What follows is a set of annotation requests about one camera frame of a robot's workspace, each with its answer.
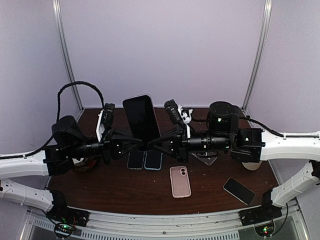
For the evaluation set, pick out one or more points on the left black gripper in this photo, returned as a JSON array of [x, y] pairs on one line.
[[113, 146]]

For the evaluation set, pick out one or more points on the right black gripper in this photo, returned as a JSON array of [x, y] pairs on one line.
[[179, 150]]

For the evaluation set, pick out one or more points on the silver smartphone black screen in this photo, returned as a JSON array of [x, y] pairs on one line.
[[135, 160]]

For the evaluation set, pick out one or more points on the clear magsafe phone case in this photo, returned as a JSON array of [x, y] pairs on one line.
[[135, 161]]

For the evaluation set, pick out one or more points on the light blue phone case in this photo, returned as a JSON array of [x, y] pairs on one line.
[[153, 162]]

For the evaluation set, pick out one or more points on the pink edged smartphone bottom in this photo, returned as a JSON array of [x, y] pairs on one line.
[[141, 117]]

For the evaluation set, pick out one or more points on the grey clear phone case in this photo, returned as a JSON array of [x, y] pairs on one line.
[[208, 158]]

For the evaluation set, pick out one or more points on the pink phone case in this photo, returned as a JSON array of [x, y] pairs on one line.
[[180, 183]]

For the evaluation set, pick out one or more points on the dark smartphone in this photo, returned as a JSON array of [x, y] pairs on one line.
[[239, 191]]

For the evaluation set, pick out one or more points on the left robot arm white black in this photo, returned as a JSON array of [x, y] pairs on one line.
[[54, 160]]

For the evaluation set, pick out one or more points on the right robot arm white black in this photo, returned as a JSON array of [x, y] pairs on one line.
[[247, 145]]

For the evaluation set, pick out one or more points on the red floral saucer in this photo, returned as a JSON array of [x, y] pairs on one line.
[[85, 165]]

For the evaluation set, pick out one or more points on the cream ribbed mug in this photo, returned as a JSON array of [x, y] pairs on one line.
[[252, 166]]

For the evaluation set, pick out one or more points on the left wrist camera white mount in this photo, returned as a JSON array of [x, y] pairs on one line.
[[105, 120]]

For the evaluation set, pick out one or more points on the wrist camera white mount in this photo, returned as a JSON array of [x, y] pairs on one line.
[[180, 115], [105, 120]]

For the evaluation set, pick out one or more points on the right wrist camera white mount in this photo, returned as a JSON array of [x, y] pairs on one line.
[[180, 115]]

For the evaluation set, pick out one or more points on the front aluminium rail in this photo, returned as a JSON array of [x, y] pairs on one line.
[[223, 225]]

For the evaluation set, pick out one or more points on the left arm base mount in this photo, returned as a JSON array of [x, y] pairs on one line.
[[65, 219]]

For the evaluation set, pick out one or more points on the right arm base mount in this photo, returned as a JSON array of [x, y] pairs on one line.
[[263, 216]]

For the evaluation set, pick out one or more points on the right aluminium frame post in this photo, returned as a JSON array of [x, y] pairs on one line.
[[262, 40]]

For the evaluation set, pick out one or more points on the aluminium frame post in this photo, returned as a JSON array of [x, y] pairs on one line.
[[63, 42], [262, 40]]

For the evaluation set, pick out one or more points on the left aluminium frame post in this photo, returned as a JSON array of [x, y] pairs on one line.
[[63, 42]]

